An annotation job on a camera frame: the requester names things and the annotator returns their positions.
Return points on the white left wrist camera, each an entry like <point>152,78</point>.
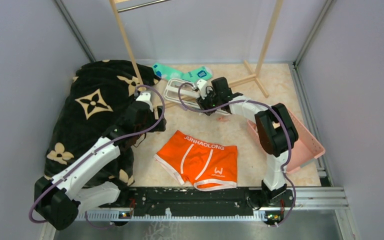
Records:
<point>146,97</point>

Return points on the green patterned sock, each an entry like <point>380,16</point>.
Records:
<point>167,73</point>

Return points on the white plastic clip hanger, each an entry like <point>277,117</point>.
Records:
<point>186,93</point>

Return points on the orange underwear white trim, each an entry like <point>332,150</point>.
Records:
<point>206,166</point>

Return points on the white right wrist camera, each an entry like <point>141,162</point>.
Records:
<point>201,85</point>

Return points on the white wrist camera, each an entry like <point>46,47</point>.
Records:
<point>146,97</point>
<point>201,85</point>

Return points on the black floral blanket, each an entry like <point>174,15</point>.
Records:
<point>99,95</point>

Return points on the salmon pink clothes peg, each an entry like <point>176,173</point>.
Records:
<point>222,119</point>

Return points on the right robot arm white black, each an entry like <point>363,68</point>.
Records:
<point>273,186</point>

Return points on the pink perforated plastic basket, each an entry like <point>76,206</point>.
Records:
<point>304,145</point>

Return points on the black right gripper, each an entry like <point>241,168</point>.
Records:
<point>203,103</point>

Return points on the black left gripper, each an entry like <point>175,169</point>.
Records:
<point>151,114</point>

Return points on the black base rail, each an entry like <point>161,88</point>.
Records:
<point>188,204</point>

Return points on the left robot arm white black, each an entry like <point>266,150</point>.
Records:
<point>62,198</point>

